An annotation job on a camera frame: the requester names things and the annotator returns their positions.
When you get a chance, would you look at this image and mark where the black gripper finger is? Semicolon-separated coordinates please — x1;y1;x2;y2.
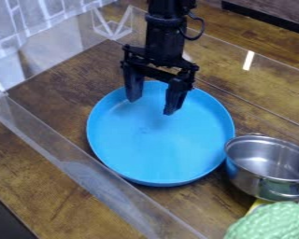
122;64;144;102
162;78;193;116

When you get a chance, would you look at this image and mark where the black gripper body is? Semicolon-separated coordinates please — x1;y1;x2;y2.
121;13;198;84

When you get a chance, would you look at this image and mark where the blue round plastic tray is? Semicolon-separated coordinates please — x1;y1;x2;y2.
85;81;235;187

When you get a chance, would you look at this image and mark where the small stainless steel pot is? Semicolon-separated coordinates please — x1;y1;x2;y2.
224;134;299;202

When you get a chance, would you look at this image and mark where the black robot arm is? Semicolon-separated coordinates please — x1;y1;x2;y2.
121;0;204;115

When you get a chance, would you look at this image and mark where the yellow object under cloth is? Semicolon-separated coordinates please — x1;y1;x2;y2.
247;199;268;214

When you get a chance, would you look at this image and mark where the green knitted cloth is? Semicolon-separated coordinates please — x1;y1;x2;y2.
223;202;299;239

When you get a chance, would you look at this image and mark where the clear acrylic enclosure wall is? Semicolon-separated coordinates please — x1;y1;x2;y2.
0;0;299;239

